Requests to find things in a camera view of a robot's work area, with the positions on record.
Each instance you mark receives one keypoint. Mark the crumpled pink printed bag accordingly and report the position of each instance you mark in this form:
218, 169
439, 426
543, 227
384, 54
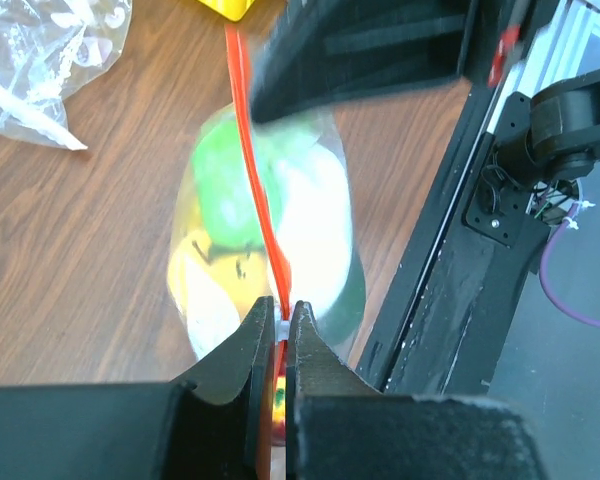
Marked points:
48, 51

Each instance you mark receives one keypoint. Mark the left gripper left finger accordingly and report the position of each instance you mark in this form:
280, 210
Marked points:
211, 422

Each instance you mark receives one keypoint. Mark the aluminium frame rail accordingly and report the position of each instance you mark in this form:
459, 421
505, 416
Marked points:
555, 54

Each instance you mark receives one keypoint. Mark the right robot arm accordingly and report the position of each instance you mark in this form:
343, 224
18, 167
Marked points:
561, 138

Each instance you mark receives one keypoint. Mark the green toy vegetable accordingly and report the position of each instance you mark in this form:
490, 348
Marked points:
223, 187

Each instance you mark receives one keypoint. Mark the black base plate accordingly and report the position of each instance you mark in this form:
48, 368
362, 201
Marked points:
445, 318

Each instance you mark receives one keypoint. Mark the dark green toy lime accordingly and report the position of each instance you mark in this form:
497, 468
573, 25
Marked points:
346, 314

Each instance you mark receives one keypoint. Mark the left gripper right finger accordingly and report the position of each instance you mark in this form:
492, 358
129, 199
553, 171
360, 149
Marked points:
339, 427

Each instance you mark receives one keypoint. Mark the yellow toy banana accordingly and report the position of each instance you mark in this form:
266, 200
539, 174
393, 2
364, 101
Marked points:
242, 275

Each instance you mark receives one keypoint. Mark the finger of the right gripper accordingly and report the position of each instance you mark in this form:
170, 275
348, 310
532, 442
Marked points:
328, 52

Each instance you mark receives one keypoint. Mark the white toy food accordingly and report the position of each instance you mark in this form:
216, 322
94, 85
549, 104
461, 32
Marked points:
315, 232

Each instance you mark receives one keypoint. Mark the clear zip top bag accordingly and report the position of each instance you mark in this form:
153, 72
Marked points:
212, 317

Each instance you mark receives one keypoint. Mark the yellow plastic basket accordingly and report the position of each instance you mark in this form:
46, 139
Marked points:
232, 10

